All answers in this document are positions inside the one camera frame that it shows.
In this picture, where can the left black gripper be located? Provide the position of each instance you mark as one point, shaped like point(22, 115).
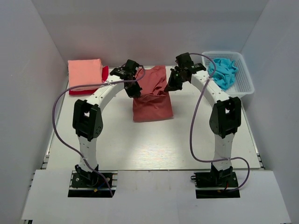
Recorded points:
point(135, 93)

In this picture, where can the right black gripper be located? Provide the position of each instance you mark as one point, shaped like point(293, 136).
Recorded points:
point(172, 86)

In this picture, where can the dusty red t shirt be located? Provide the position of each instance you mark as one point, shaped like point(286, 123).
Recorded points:
point(154, 103)

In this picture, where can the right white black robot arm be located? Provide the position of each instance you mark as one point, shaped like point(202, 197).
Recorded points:
point(225, 118)

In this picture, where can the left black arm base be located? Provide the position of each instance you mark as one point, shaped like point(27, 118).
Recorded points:
point(85, 184)

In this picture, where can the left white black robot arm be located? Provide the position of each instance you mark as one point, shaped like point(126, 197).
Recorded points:
point(87, 116)

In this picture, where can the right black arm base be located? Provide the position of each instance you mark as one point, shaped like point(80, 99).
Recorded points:
point(208, 187)

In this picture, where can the folded bright red t shirt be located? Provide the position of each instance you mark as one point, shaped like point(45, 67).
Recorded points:
point(105, 73)

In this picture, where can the folded salmon pink t shirt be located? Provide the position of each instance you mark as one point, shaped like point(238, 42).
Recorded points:
point(85, 72)

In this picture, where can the crumpled blue t shirt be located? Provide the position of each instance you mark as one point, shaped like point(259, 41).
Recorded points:
point(224, 74)

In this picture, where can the white plastic mesh basket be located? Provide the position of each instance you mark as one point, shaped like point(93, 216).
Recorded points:
point(243, 83)

